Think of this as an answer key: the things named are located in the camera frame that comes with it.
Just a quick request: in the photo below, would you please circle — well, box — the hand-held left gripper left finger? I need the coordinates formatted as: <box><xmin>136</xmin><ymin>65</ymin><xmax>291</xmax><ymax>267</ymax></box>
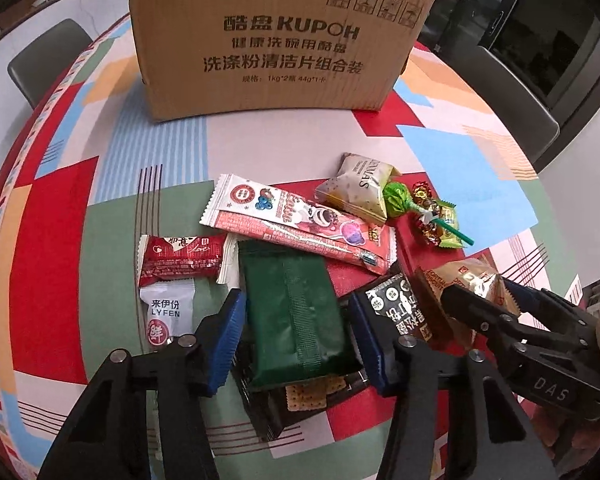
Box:
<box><xmin>37</xmin><ymin>289</ymin><xmax>248</xmax><ymax>480</ymax></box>

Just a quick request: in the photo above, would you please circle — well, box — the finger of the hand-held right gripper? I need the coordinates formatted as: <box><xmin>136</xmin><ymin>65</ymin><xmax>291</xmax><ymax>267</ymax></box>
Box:
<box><xmin>439</xmin><ymin>284</ymin><xmax>531</xmax><ymax>357</ymax></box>
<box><xmin>502</xmin><ymin>280</ymin><xmax>598</xmax><ymax>341</ymax></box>

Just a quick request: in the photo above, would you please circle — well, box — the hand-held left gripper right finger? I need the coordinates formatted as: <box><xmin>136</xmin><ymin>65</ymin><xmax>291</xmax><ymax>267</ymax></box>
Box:
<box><xmin>347</xmin><ymin>290</ymin><xmax>556</xmax><ymax>480</ymax></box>

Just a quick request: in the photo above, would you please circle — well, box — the brown gold snack packet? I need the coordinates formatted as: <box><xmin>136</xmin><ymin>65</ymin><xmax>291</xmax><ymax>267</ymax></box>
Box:
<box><xmin>414</xmin><ymin>257</ymin><xmax>521</xmax><ymax>351</ymax></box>

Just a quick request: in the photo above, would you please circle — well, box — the black snack packet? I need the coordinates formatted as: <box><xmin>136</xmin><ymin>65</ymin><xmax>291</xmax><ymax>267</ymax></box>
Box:
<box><xmin>365</xmin><ymin>272</ymin><xmax>446</xmax><ymax>351</ymax></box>

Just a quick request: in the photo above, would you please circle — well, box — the dark green snack packet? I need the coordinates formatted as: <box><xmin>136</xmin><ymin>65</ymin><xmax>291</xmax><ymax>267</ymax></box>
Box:
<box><xmin>236</xmin><ymin>240</ymin><xmax>357</xmax><ymax>390</ymax></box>

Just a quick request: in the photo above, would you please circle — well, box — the long red white snack packet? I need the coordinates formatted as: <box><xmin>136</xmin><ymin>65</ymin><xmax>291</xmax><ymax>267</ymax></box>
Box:
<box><xmin>199</xmin><ymin>173</ymin><xmax>397</xmax><ymax>276</ymax></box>

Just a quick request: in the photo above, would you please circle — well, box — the green lollipop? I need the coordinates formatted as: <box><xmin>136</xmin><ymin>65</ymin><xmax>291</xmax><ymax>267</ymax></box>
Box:
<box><xmin>382</xmin><ymin>181</ymin><xmax>476</xmax><ymax>248</ymax></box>

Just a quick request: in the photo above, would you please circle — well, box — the brown cardboard box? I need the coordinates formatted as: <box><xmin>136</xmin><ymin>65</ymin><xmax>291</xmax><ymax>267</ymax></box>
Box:
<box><xmin>128</xmin><ymin>0</ymin><xmax>437</xmax><ymax>122</ymax></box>

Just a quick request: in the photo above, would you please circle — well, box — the black cracker packet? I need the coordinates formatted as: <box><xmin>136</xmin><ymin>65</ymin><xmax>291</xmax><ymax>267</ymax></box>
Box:
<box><xmin>232</xmin><ymin>355</ymin><xmax>371</xmax><ymax>442</ymax></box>

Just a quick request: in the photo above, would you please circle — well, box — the green wrapped candy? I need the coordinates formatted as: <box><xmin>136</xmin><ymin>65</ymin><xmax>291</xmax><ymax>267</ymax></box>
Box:
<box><xmin>436</xmin><ymin>201</ymin><xmax>462</xmax><ymax>251</ymax></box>

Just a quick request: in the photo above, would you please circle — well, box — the gold red wrapped candy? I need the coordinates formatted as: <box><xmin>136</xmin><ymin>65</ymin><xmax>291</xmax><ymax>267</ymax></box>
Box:
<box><xmin>416</xmin><ymin>199</ymin><xmax>443</xmax><ymax>247</ymax></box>

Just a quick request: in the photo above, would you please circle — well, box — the beige snack packet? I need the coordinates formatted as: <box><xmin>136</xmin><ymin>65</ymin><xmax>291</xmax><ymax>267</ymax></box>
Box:
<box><xmin>314</xmin><ymin>153</ymin><xmax>403</xmax><ymax>225</ymax></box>

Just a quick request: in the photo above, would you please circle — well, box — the patterned tablecloth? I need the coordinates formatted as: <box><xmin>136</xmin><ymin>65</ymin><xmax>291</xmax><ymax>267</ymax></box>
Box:
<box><xmin>0</xmin><ymin>10</ymin><xmax>598</xmax><ymax>480</ymax></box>

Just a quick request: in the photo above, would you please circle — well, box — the grey chair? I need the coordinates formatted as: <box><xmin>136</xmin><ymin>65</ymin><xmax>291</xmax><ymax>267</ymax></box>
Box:
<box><xmin>6</xmin><ymin>18</ymin><xmax>95</xmax><ymax>110</ymax></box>
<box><xmin>436</xmin><ymin>45</ymin><xmax>561</xmax><ymax>173</ymax></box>

